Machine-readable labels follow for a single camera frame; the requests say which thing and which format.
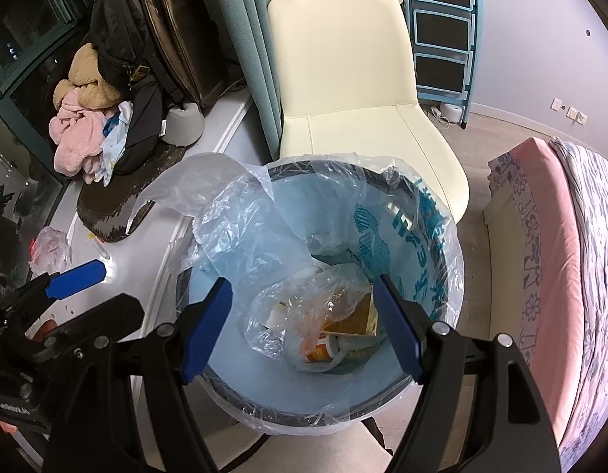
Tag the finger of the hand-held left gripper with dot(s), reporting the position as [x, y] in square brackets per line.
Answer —
[77, 276]
[102, 318]

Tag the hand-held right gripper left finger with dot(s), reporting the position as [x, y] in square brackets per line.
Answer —
[205, 330]

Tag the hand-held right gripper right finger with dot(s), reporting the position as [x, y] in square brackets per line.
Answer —
[397, 327]

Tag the yellow cardboard piece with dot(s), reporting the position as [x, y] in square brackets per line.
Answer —
[358, 318]

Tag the white orange pill bottle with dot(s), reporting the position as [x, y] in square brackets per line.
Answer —
[320, 353]

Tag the large clear plastic bag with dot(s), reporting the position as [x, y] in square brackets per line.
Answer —
[294, 300]

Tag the light blue trash bin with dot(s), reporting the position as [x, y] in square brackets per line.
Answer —
[294, 384]

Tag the clear printed bin liner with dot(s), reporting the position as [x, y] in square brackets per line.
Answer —
[220, 192]

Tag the white pen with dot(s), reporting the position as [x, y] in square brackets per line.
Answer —
[101, 251]

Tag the clear bag with red scrap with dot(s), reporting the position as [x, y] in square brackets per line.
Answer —
[50, 251]

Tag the pink clothes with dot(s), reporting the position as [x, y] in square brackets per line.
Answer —
[75, 143]

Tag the crumpled white cloth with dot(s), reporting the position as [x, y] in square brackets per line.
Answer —
[114, 140]

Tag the pink bed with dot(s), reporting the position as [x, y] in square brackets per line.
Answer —
[550, 266]

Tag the beige plush cloth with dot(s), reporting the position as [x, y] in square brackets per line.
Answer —
[87, 79]

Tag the floral blanket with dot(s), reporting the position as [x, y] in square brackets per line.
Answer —
[597, 256]

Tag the small white device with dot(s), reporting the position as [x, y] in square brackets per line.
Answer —
[449, 112]

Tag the black backpack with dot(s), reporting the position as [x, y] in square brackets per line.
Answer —
[119, 34]

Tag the cream chair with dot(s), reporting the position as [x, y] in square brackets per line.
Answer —
[353, 83]

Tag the teal framed window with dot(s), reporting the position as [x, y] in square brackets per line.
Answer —
[62, 0]

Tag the teal curtain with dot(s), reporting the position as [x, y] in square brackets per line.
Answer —
[245, 34]

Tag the blue ladder shelf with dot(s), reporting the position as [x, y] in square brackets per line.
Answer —
[442, 34]

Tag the white wall outlet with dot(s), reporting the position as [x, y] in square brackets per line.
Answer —
[577, 115]
[558, 104]

